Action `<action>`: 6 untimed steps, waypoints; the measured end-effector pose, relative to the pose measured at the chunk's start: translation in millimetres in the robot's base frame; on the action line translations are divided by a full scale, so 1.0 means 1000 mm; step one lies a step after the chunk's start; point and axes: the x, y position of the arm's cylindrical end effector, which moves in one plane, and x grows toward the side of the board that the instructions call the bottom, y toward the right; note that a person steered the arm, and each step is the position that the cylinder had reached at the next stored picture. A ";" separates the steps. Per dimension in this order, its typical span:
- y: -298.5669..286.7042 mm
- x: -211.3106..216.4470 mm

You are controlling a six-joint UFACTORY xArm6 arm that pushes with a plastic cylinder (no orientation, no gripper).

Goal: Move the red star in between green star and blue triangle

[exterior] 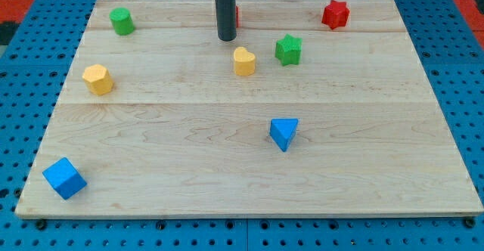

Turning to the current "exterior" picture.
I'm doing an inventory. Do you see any green cylinder block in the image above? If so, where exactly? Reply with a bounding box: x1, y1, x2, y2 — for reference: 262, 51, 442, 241
109, 8, 135, 36

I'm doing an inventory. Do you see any light wooden board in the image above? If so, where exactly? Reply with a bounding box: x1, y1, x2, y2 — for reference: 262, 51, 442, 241
15, 0, 483, 219

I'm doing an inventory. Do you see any red star block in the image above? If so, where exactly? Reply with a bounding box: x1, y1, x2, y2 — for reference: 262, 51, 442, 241
321, 0, 350, 29

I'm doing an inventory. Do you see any blue cube block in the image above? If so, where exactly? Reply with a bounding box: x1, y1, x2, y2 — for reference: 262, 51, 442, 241
42, 157, 87, 200

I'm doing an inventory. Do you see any green star block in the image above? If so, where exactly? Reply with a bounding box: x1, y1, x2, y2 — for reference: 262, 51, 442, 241
275, 34, 303, 66

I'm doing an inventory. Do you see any red block behind rod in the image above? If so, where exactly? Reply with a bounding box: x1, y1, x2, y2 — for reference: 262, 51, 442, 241
235, 5, 240, 28

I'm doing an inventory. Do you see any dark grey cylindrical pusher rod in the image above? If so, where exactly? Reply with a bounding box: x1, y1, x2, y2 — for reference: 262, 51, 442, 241
215, 0, 237, 42

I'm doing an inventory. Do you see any yellow heart block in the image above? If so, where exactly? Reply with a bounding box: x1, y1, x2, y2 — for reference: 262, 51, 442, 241
233, 47, 256, 76

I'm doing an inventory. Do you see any blue triangle block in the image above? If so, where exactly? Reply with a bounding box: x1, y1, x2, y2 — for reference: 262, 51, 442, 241
269, 118, 299, 152

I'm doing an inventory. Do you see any yellow hexagon block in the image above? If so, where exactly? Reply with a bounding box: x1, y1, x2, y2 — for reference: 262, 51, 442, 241
82, 64, 113, 95

